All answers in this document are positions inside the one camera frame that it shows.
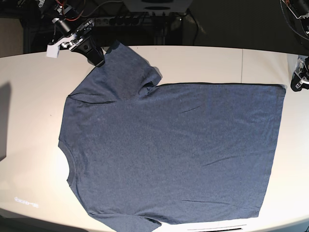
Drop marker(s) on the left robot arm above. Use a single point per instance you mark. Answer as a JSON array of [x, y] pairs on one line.
[[296, 17]]

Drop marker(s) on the blue grey T-shirt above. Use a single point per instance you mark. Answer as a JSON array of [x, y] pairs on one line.
[[141, 154]]

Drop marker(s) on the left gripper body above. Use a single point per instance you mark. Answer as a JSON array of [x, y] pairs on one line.
[[301, 72]]

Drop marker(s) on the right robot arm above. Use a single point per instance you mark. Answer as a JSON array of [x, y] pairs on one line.
[[64, 10]]

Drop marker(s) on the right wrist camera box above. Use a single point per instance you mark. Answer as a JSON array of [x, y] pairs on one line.
[[52, 50]]

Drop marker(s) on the black power strip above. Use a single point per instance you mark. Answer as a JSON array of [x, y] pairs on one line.
[[119, 21]]

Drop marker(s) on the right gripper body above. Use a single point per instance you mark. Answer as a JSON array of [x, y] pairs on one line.
[[71, 37]]

